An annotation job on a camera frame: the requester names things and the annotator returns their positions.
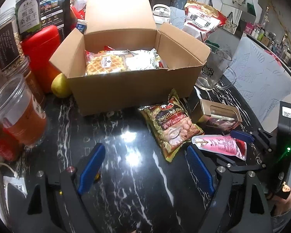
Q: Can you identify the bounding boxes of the packaged yellow waffle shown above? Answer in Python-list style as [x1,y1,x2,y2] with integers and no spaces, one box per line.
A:
[85,51,128,76]

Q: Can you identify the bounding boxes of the pink white pouch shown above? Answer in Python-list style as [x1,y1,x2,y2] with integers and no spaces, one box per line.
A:
[191,135,247,161]

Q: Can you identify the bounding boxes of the clear jar orange contents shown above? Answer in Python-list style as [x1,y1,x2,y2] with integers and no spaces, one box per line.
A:
[0,74,48,147]

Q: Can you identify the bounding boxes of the gold window box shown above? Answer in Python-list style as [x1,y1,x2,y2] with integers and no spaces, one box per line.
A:
[191,99,242,131]

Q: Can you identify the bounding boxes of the yellow lemon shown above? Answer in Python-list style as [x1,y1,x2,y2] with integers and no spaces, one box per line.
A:
[51,73,72,98]

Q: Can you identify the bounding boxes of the green nut snack bag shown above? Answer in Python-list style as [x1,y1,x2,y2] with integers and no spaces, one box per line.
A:
[139,90,204,162]

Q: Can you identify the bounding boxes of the open cardboard box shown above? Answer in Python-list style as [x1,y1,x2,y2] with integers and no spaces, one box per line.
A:
[50,0,210,115]

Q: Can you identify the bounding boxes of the clear glass mug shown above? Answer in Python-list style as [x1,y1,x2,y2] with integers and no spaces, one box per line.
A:
[195,43,236,90]

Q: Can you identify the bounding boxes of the red cylindrical canister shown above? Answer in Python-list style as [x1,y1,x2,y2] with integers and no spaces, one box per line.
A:
[21,25,60,93]

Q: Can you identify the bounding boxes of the clear-lid jar brown contents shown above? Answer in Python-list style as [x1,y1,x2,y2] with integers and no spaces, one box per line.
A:
[0,7,25,77]

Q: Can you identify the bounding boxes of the silver snack packet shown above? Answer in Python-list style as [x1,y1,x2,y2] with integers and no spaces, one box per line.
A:
[125,48,164,71]

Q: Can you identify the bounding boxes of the blue white tube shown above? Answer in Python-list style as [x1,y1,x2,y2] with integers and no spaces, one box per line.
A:
[75,19,87,34]

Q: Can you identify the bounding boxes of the black stand-up pouch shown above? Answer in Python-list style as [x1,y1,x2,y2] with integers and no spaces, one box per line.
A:
[40,0,71,42]

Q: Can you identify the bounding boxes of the dark tea jar white label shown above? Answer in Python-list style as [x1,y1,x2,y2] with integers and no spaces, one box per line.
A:
[15,0,42,41]

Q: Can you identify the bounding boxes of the cashew bag red white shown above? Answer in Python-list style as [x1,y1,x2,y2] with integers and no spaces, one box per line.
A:
[182,0,228,43]

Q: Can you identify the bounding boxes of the white small kettle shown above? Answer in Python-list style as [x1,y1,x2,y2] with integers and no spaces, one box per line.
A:
[152,4,171,25]

